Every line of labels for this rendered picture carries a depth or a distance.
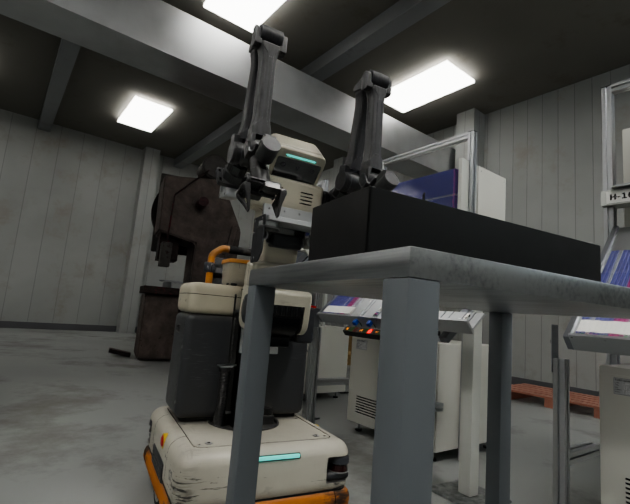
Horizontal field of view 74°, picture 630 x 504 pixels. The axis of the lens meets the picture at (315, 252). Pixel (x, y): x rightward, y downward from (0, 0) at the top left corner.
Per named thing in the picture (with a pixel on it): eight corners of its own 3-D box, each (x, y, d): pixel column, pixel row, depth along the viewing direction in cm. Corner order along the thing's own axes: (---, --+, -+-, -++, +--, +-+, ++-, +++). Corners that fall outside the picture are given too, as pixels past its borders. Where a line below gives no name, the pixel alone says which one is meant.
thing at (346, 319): (402, 331, 211) (396, 320, 209) (322, 322, 263) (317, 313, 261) (404, 329, 212) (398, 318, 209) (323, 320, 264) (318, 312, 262)
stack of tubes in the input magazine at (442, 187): (454, 211, 247) (456, 167, 250) (389, 222, 287) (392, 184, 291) (466, 215, 254) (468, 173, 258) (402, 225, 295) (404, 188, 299)
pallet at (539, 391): (646, 416, 408) (645, 404, 409) (616, 423, 360) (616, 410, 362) (526, 392, 500) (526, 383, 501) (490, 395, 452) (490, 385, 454)
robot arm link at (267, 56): (282, 42, 140) (251, 30, 135) (289, 33, 135) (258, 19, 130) (269, 164, 133) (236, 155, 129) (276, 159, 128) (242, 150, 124)
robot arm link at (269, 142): (269, 152, 133) (243, 145, 129) (283, 126, 125) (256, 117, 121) (272, 180, 127) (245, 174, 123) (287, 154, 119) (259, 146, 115)
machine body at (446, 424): (434, 465, 216) (439, 343, 225) (345, 428, 271) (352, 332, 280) (501, 449, 254) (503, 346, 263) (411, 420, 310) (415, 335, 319)
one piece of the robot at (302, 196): (207, 327, 161) (231, 171, 163) (295, 332, 179) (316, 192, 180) (225, 344, 138) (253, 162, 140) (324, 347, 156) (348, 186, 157)
